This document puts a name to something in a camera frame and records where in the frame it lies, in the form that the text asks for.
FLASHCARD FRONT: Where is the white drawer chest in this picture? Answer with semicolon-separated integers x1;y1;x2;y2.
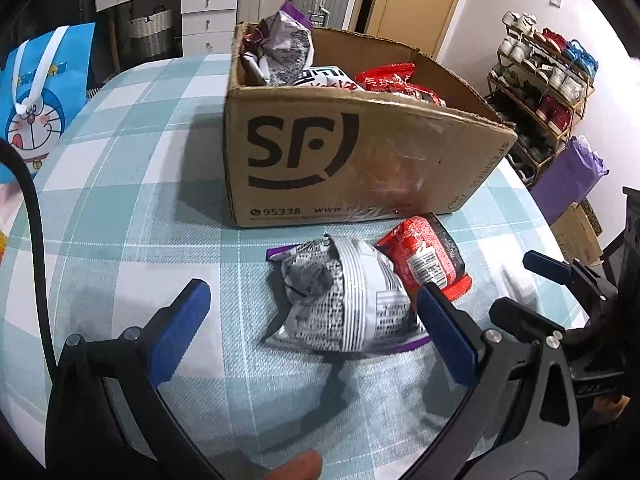
181;0;240;57

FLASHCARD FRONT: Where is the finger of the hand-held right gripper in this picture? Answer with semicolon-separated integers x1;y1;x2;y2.
489;297;592;347
522;251;619;311

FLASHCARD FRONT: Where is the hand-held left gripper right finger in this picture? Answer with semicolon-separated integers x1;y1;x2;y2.
400;282;581;480

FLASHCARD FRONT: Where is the woven storage basket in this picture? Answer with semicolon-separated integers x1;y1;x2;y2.
128;6;175;59

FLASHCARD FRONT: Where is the purple bag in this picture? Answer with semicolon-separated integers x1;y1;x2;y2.
530;136;609;226

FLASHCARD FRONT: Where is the purple and white snack packet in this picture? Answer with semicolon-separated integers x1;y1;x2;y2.
240;0;317;86
263;234;432;357

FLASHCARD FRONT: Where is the black cable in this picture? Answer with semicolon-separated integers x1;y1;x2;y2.
0;139;59;372

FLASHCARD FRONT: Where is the white and red snack packet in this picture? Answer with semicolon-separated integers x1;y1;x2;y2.
292;65;366;92

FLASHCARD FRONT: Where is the shoe rack with shoes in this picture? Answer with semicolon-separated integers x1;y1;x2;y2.
486;10;599;184

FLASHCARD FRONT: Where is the wooden door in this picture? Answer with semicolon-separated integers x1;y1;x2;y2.
347;0;474;59

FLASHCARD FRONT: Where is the blue cartoon gift bag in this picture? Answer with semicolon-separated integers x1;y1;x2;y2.
0;24;96;184

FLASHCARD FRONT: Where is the brown cardboard box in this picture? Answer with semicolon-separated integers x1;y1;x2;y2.
223;22;518;229

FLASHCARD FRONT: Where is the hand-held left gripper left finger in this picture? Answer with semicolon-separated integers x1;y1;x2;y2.
45;279;226;480

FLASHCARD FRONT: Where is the small cardboard box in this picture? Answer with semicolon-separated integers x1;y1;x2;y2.
550;200;604;267

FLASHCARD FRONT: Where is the person's left hand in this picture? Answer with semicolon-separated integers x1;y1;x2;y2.
260;450;324;480

